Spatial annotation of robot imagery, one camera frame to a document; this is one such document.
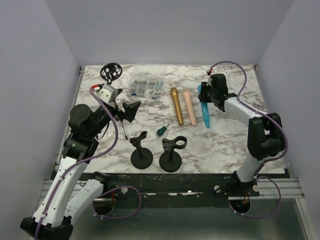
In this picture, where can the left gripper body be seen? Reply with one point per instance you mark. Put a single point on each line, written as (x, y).
(115, 111)

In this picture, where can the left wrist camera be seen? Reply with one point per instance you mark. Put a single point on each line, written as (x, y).
(107, 93)

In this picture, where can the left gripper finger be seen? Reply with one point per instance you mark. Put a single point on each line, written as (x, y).
(130, 110)
(119, 91)

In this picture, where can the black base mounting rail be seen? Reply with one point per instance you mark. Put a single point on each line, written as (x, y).
(163, 191)

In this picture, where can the black round-base mic stand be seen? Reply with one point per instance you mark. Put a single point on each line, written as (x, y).
(170, 161)

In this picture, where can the black tripod mic stand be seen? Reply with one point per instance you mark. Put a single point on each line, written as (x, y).
(111, 72)

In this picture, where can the clear screw organizer box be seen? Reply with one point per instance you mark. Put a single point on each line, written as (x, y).
(147, 81)

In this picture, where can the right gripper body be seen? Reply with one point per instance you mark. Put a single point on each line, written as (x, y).
(213, 94)

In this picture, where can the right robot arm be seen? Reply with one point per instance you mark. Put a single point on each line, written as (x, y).
(264, 138)

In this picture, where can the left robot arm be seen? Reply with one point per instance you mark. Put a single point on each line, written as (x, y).
(56, 216)

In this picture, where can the green handle screwdriver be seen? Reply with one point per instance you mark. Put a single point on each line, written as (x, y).
(161, 131)

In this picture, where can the blue microphone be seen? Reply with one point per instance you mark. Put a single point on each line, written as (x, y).
(205, 114)

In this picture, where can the gold microphone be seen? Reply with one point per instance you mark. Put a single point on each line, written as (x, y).
(176, 102)

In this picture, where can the pink microphone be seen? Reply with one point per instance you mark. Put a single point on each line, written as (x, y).
(189, 105)

